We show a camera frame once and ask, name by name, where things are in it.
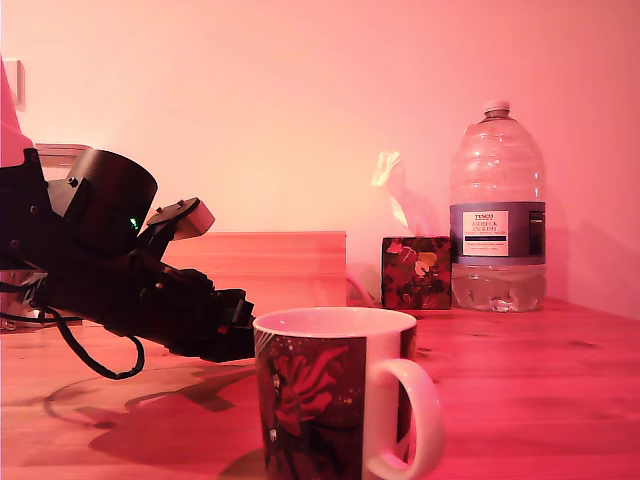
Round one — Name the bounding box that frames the white tissue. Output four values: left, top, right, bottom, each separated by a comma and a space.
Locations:
372, 149, 437, 239

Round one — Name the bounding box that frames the black looping cable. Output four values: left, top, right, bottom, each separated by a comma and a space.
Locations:
47, 304, 147, 380

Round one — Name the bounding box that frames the white mug with dark print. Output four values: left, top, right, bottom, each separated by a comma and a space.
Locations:
252, 306, 446, 480

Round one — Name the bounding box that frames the pale wooden box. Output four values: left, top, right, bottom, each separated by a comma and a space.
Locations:
162, 230, 349, 321

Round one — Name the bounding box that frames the thin black cable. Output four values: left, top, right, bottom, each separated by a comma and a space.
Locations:
0, 309, 84, 324

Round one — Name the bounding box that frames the pale camera box on bracket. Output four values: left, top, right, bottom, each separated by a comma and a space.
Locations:
144, 197, 217, 242

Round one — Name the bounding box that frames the white wall socket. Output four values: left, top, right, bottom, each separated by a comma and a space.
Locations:
13, 58, 27, 112

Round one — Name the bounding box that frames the dark floral tissue box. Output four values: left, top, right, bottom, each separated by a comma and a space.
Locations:
381, 235, 454, 310

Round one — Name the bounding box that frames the white cable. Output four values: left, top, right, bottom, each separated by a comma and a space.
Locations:
347, 276, 376, 307

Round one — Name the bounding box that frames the large clear water bottle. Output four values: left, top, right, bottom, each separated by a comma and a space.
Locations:
448, 99, 548, 314

